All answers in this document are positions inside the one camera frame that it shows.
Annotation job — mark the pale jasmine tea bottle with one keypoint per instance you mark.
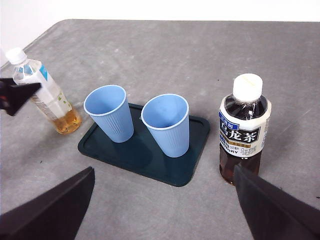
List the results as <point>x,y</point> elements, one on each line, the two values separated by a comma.
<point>50,100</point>

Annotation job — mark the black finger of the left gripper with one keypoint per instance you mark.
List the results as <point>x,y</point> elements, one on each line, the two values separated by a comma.
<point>15,97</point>

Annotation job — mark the blue ribbed plastic cup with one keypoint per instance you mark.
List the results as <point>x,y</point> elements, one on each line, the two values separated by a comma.
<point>112,125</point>
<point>170,140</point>

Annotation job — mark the dark rectangular tray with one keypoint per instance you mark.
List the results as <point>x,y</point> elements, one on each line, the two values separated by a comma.
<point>140,162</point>

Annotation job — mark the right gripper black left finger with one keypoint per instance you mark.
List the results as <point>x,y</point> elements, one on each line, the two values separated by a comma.
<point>50,215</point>

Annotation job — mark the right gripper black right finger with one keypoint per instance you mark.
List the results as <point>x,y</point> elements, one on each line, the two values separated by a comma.
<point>275,215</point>

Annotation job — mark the dark oolong tea bottle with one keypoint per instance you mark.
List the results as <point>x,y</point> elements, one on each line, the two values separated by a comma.
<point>240,140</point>

